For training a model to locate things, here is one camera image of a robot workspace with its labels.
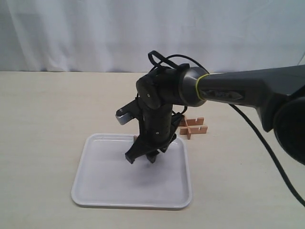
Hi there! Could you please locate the wooden notched piece two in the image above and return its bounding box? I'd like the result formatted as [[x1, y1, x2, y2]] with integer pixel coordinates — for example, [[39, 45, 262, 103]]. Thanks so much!
[[179, 125, 208, 135]]

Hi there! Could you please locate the wooden notched piece three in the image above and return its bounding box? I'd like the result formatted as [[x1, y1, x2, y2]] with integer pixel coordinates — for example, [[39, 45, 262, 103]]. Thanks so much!
[[184, 116, 192, 140]]

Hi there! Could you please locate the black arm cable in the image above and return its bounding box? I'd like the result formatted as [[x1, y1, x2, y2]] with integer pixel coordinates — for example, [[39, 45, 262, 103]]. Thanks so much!
[[147, 50, 305, 208]]

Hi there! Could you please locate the white plastic tray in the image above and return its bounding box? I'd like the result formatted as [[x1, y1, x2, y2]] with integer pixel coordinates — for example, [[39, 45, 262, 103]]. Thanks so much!
[[71, 133, 193, 210]]

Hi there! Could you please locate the wooden notched piece four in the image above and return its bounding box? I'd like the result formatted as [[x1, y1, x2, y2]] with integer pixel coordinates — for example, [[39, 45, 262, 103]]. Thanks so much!
[[179, 116, 204, 127]]

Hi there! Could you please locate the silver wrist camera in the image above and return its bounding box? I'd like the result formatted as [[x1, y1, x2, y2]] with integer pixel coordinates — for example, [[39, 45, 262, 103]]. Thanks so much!
[[115, 99, 139, 125]]

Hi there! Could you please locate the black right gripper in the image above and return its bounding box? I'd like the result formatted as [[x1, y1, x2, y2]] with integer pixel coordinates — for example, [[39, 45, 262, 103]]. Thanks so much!
[[125, 104, 178, 164]]

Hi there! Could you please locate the white curtain backdrop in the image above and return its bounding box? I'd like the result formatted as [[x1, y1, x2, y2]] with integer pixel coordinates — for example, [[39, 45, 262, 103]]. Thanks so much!
[[0, 0, 305, 72]]

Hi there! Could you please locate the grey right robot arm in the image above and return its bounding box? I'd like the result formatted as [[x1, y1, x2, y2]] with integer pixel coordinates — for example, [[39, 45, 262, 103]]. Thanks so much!
[[117, 65, 305, 163]]

